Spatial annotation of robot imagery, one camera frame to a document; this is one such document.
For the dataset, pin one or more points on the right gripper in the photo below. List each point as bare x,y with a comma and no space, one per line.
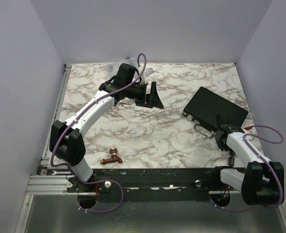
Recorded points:
221,145

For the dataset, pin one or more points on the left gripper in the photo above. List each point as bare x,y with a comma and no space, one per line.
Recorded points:
152,99

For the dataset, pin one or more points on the black poker chip case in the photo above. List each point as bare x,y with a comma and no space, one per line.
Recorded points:
208,111

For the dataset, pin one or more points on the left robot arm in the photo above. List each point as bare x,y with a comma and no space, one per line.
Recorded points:
67,138

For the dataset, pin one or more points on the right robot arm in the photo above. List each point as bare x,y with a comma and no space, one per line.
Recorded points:
262,183

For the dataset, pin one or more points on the black pipe fitting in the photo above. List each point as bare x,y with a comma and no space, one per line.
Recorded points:
231,161

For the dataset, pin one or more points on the clear plastic organizer box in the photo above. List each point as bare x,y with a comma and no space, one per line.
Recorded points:
112,68

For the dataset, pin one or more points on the brown faucet tap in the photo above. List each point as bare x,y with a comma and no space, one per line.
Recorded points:
113,159

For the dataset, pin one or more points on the silver wrench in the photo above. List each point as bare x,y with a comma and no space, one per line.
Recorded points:
54,172

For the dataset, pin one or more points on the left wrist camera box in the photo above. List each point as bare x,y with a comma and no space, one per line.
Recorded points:
147,72

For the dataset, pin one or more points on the black mounting rail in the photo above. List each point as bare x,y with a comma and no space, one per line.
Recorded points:
149,185

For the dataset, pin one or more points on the aluminium frame rail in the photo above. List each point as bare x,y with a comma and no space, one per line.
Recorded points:
57,110

